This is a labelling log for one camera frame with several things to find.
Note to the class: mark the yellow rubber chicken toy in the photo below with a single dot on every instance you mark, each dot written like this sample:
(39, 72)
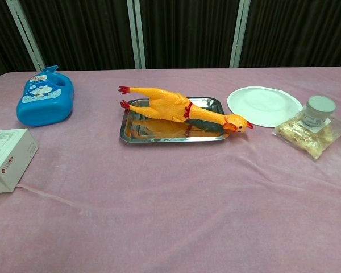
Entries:
(162, 106)

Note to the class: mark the stainless steel tray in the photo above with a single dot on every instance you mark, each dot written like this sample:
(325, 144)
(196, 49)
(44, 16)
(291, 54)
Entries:
(147, 134)

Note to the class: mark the pink tablecloth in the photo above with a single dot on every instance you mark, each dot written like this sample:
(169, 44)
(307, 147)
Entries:
(147, 213)

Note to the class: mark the white paper plate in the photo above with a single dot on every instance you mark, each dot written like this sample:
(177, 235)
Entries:
(261, 106)

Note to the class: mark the clear snack bag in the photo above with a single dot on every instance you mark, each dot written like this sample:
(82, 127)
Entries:
(298, 136)

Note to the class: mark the blue cartoon detergent bottle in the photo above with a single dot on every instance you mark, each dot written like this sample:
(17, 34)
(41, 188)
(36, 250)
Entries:
(44, 102)

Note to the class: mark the small white jar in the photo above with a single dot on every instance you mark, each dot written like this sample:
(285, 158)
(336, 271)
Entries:
(319, 109)

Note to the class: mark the white cardboard box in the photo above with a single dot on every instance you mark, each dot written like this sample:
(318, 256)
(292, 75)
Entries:
(8, 159)

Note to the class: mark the white screen frame post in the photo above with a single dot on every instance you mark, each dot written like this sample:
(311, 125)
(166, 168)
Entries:
(240, 34)
(25, 32)
(136, 34)

